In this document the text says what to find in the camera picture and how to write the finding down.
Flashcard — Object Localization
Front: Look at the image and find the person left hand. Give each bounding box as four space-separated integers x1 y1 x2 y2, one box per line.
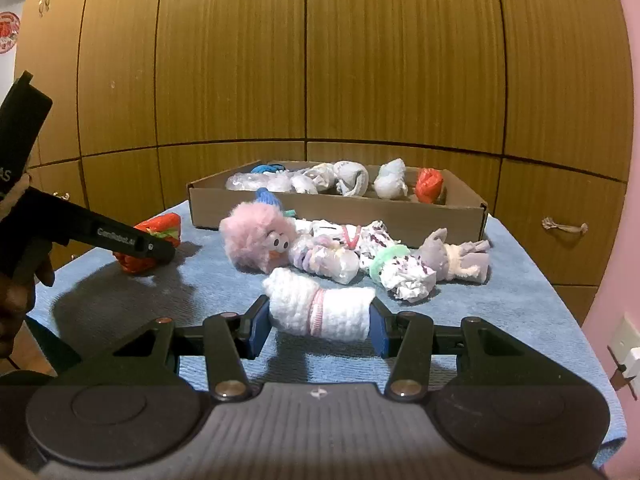
1 174 54 359

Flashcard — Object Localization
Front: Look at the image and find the pink fluffy toy blue hat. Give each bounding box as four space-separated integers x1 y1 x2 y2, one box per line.
219 188 297 274

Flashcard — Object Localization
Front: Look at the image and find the orange rolled sock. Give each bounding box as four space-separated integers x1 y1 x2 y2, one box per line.
414 168 444 204

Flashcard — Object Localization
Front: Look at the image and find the white knitted sock pink band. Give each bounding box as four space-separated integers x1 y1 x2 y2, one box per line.
262 268 376 342

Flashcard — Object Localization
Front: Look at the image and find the wooden wardrobe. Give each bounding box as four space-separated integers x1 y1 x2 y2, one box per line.
14 0 634 320

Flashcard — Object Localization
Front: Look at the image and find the patterned sock green band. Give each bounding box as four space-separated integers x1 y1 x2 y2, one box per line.
355 220 436 304

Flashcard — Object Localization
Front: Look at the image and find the grey beige rolled sock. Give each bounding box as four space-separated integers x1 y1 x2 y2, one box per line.
416 228 490 284

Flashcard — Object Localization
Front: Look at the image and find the red green sock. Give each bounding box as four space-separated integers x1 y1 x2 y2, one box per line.
113 212 181 275

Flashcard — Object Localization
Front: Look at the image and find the white wall socket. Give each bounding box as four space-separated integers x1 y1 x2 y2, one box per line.
608 314 640 400

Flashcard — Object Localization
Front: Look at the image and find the white sock teal band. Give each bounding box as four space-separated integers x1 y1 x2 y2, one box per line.
373 158 408 200

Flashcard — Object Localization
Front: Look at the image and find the blue sock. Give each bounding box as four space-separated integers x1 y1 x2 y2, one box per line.
250 164 286 174

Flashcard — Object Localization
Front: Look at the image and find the white sock pastel band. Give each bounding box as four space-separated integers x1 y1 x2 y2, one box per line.
288 219 360 285

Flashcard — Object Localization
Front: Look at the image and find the light blue towel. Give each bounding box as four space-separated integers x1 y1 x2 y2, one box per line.
30 203 628 466

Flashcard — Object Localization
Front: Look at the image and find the white lavender rolled sock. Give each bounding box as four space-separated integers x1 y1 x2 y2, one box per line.
291 174 318 195

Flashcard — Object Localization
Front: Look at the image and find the cardboard box tray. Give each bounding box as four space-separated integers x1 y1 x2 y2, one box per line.
188 160 488 248

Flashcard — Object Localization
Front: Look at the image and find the white grey rolled sock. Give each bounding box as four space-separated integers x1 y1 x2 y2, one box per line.
303 160 369 197

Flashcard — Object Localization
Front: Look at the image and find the translucent white rolled sock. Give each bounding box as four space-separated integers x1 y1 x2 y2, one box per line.
224 171 294 193

